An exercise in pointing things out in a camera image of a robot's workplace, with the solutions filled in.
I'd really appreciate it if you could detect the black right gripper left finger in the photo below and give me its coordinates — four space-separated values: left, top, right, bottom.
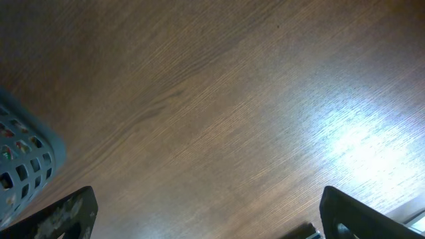
1 186 98 239

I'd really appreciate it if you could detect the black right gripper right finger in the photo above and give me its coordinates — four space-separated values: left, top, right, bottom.
319 186 424 239

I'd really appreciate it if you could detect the grey plastic basket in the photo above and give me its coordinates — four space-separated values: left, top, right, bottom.
1 89 66 230

